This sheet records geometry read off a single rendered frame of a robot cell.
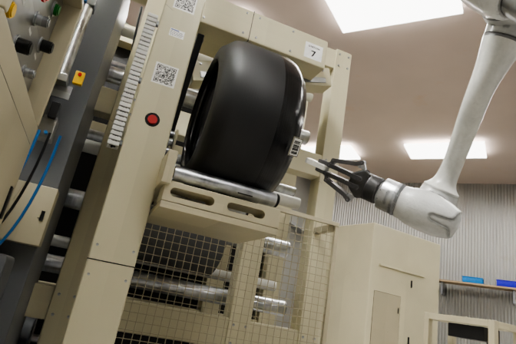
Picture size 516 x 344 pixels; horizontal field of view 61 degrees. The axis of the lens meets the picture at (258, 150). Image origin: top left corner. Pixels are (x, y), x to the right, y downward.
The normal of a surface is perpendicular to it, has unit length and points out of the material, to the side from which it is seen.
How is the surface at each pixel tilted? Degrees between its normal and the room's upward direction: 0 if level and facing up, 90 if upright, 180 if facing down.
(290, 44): 90
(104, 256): 90
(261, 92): 90
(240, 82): 87
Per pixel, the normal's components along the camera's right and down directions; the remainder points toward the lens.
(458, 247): -0.47, -0.38
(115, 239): 0.36, -0.26
